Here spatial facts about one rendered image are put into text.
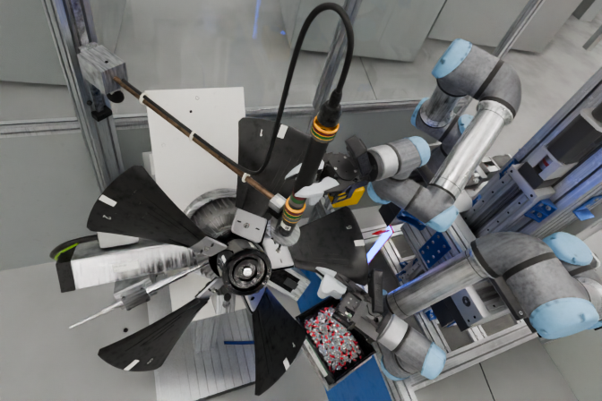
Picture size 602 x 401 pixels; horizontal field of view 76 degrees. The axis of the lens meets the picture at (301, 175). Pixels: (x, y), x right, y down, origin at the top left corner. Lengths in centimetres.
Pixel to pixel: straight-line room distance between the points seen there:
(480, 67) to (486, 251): 46
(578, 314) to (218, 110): 94
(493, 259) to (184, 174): 81
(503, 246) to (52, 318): 198
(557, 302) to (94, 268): 101
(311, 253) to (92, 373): 139
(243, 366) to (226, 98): 134
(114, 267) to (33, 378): 122
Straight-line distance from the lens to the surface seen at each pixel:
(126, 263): 106
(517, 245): 96
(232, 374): 203
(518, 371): 274
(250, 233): 95
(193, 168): 112
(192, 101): 110
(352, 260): 108
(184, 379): 202
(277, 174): 92
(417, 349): 101
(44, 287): 236
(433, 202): 97
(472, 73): 112
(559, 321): 94
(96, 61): 111
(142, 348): 102
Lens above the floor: 207
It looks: 49 degrees down
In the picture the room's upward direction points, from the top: 20 degrees clockwise
